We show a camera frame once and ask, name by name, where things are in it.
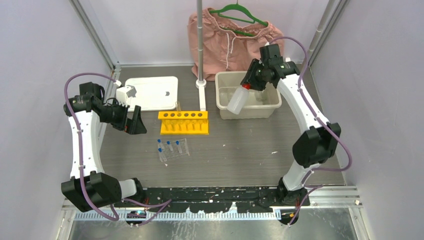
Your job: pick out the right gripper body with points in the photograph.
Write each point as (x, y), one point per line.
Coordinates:
(266, 66)

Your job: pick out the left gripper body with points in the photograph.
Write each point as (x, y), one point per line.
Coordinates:
(116, 114)

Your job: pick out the red capped wash bottle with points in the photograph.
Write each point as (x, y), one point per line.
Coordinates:
(239, 99)

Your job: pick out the white tray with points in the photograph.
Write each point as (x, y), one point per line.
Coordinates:
(154, 93)

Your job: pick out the clear glass test tube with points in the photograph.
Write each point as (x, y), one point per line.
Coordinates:
(178, 106)

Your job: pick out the large glass beaker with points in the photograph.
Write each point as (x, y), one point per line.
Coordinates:
(261, 96)

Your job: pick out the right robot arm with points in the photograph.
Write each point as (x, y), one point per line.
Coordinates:
(318, 139)

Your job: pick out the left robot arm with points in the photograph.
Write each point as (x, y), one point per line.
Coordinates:
(88, 180)

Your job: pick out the beige plastic bin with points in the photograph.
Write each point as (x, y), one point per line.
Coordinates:
(226, 82)

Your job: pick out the clear well plate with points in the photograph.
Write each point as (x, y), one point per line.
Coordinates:
(170, 155)

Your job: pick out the pink shorts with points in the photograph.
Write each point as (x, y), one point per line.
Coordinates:
(230, 47)

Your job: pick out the yellow test tube rack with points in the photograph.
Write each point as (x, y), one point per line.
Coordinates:
(184, 122)

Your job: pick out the left white stand base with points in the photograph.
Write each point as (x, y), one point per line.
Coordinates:
(201, 94)

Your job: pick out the right metal stand pole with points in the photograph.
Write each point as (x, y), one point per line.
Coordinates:
(328, 11)

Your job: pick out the metal stand pole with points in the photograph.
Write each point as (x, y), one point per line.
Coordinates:
(199, 11)
(328, 11)

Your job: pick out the green clothes hanger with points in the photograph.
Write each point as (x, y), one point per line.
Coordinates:
(237, 7)

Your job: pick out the left metal stand pole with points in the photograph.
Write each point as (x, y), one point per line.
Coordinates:
(199, 11)

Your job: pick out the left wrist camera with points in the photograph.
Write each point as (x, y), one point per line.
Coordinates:
(124, 94)

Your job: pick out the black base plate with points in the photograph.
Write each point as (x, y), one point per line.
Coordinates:
(247, 199)

